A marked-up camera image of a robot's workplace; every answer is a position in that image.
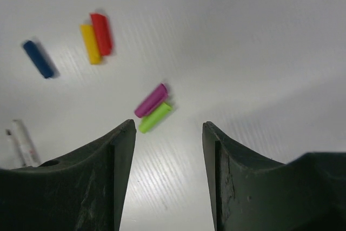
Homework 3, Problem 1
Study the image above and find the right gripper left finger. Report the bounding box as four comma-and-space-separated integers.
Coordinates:
1, 120, 136, 230

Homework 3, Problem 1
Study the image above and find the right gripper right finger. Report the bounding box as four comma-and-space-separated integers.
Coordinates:
202, 122, 345, 230

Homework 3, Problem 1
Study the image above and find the light green pen cap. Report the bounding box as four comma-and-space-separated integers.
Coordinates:
139, 102, 172, 134

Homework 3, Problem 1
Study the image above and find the yellow end white pen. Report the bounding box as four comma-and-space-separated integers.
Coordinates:
12, 120, 41, 167

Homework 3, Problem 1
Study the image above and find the red end white pen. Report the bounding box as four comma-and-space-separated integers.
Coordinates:
5, 129, 26, 167

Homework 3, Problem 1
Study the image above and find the magenta pen cap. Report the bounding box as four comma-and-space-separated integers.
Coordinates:
134, 83, 169, 118

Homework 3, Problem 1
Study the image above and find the blue pen cap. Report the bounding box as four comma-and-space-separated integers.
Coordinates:
22, 41, 55, 78

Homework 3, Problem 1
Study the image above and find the yellow pen cap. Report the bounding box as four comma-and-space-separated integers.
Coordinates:
79, 24, 102, 65

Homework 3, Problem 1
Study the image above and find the red pen cap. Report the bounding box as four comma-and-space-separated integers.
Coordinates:
90, 13, 113, 56

